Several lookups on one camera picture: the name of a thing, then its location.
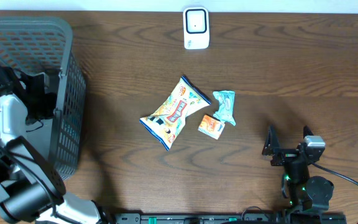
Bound grey plastic shopping basket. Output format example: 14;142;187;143
0;16;86;180

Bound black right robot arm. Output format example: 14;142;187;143
262;126;334;223

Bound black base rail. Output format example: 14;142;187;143
112;211;347;224

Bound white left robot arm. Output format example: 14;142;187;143
0;67;109;223

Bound black right camera cable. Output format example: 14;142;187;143
311;161;358;224

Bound small orange snack packet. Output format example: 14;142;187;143
198;115;225;139

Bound white barcode scanner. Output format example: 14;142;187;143
183;7;210;50

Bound yellow snack chip bag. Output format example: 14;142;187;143
139;76;211;150

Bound light teal packet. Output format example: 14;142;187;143
213;90;236;126

